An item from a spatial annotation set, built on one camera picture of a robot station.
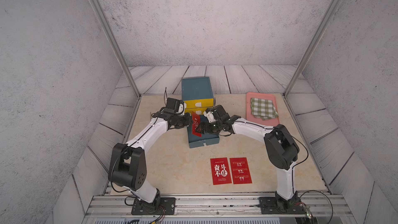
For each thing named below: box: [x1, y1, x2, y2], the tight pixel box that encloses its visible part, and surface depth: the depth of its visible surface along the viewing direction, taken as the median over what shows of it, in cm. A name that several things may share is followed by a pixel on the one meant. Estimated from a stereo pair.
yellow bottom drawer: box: [184, 107, 213, 116], surface depth 96 cm
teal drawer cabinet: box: [181, 76, 215, 121], surface depth 93 cm
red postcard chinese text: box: [209, 157, 233, 186], surface depth 86 cm
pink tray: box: [245, 91, 280, 128], surface depth 113 cm
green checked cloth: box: [250, 98, 279, 121], surface depth 113 cm
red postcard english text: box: [229, 157, 253, 185], surface depth 86 cm
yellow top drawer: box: [183, 98, 215, 109], surface depth 93 cm
